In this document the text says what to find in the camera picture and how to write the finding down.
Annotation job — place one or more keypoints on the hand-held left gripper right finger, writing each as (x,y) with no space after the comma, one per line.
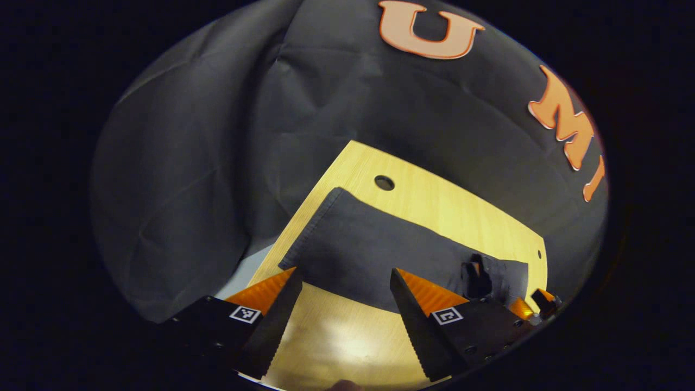
(418,326)

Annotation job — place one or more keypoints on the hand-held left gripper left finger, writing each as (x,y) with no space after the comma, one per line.
(274,326)

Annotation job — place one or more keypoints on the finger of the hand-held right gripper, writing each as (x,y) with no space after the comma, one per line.
(476,279)
(543,301)

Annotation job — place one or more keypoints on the dark denim jeans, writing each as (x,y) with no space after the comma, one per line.
(369,244)

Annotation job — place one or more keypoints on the black backdrop cloth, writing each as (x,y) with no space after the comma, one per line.
(217,163)

